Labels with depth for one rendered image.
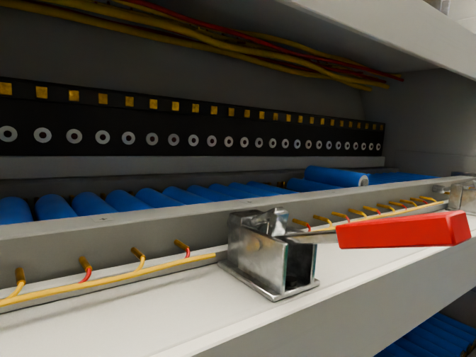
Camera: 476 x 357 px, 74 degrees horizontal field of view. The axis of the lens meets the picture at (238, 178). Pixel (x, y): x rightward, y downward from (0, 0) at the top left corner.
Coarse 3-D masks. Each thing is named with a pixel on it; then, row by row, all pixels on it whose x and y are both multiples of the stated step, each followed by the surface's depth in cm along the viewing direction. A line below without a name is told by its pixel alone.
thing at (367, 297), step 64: (320, 256) 17; (384, 256) 18; (448, 256) 20; (0, 320) 10; (64, 320) 10; (128, 320) 10; (192, 320) 11; (256, 320) 11; (320, 320) 13; (384, 320) 16
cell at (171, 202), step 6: (138, 192) 23; (144, 192) 22; (150, 192) 22; (156, 192) 22; (138, 198) 22; (144, 198) 22; (150, 198) 21; (156, 198) 21; (162, 198) 20; (168, 198) 20; (150, 204) 21; (156, 204) 20; (162, 204) 19; (168, 204) 19; (174, 204) 19; (180, 204) 19
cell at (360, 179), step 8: (312, 168) 32; (320, 168) 32; (328, 168) 31; (312, 176) 32; (320, 176) 31; (328, 176) 30; (336, 176) 30; (344, 176) 29; (352, 176) 28; (360, 176) 28; (336, 184) 30; (344, 184) 29; (352, 184) 28; (360, 184) 28; (368, 184) 29
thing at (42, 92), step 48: (0, 96) 21; (48, 96) 23; (96, 96) 24; (144, 96) 27; (0, 144) 21; (48, 144) 23; (96, 144) 25; (144, 144) 27; (240, 144) 34; (288, 144) 38
